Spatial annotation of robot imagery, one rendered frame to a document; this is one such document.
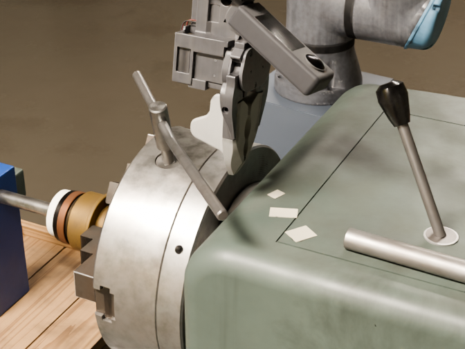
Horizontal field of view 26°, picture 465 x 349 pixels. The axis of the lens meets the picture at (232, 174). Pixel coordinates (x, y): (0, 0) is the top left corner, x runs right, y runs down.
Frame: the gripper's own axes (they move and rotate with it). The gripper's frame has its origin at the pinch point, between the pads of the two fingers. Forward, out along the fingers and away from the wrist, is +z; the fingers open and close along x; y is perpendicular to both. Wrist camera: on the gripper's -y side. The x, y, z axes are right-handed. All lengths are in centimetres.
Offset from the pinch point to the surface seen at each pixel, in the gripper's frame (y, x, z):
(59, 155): 166, -207, 91
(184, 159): 6.0, 1.6, 0.4
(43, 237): 50, -35, 34
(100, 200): 26.1, -13.8, 14.9
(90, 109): 177, -245, 83
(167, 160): 13.2, -8.0, 4.7
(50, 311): 38, -20, 38
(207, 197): -0.5, 8.4, 1.1
